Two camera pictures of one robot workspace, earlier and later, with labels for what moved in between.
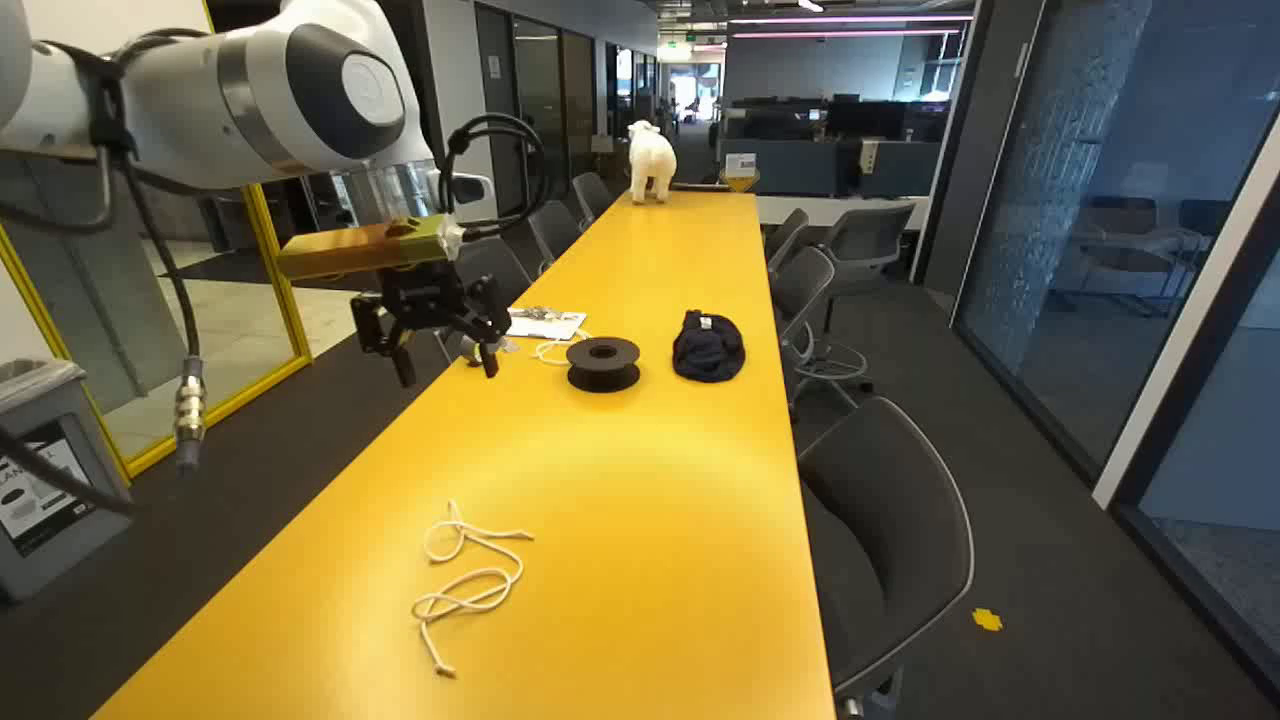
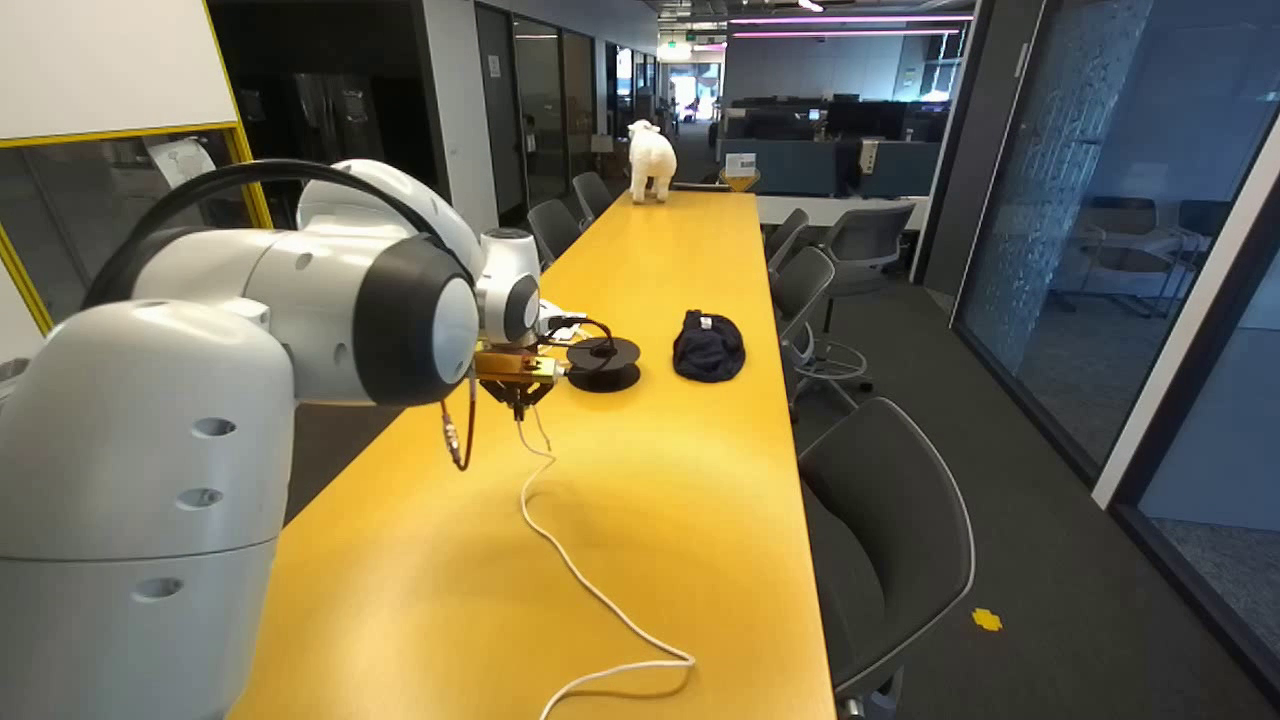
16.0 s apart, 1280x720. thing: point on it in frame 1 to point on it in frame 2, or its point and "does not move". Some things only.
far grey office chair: x=867 y=246 does not move
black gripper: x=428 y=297 to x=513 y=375
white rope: x=464 y=590 to x=524 y=509
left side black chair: x=561 y=220 does not move
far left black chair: x=588 y=194 does not move
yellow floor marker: x=984 y=616 does not move
